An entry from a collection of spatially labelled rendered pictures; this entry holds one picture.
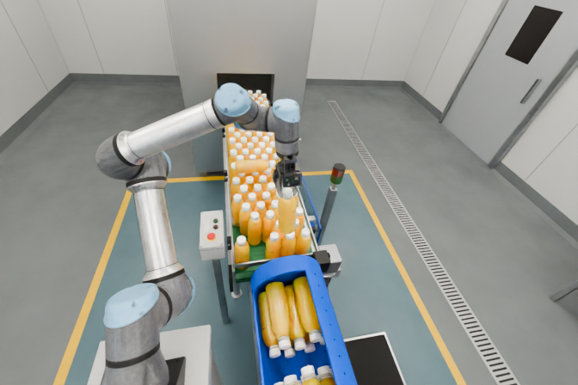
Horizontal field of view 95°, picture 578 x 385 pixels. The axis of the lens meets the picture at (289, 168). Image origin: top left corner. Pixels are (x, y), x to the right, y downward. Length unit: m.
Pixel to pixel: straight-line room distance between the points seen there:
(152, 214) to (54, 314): 1.83
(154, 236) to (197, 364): 0.40
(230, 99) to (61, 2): 4.83
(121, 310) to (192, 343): 0.31
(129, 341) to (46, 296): 1.98
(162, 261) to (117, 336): 0.20
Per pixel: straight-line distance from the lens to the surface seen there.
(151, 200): 0.90
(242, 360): 2.17
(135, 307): 0.79
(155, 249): 0.90
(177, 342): 1.03
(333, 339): 0.97
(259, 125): 0.77
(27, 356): 2.60
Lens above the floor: 2.11
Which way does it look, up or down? 41 degrees down
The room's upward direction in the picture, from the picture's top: 7 degrees clockwise
